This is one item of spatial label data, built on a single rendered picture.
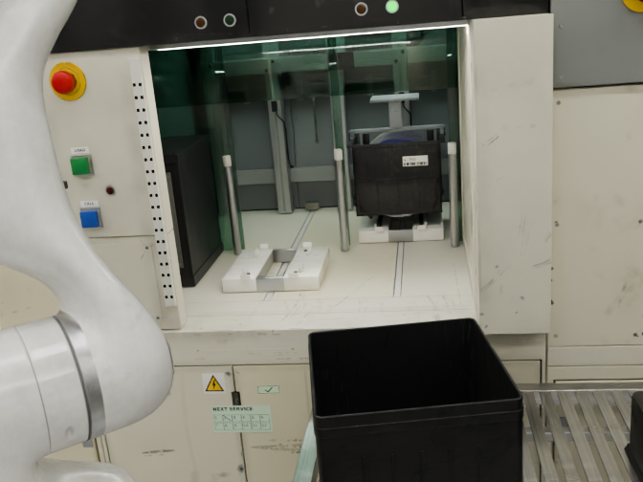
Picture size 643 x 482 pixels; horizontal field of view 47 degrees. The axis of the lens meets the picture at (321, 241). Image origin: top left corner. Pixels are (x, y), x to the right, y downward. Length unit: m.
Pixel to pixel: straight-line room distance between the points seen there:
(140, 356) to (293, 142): 1.60
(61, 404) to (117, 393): 0.05
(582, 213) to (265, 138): 1.16
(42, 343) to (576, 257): 0.94
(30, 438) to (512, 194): 0.85
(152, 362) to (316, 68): 1.19
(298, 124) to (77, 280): 1.59
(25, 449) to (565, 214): 0.95
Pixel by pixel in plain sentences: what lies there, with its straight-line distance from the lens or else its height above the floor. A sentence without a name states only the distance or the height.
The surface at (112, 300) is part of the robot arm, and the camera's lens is 0.69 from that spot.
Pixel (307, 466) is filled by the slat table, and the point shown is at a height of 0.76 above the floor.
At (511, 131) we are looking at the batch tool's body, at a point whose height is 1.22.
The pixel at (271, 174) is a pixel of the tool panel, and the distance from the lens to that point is 2.25.
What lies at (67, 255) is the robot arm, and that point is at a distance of 0.68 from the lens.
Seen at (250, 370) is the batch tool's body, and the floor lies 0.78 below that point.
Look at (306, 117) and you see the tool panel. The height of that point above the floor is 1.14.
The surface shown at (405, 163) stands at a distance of 1.82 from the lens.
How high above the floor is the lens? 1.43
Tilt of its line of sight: 17 degrees down
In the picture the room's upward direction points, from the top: 5 degrees counter-clockwise
